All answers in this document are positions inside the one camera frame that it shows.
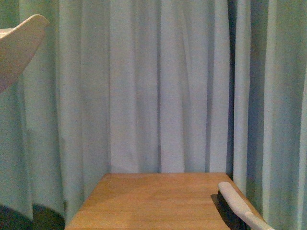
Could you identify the beige hand brush dark bristles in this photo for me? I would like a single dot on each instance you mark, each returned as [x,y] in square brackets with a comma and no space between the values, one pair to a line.
[237,209]

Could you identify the beige plastic dustpan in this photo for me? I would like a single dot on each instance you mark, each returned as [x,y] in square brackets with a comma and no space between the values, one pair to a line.
[18,46]

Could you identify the light grey curtain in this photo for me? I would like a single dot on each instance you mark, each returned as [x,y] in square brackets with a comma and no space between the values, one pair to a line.
[156,86]

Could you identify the wooden nightstand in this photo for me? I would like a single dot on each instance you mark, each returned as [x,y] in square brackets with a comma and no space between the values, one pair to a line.
[153,201]

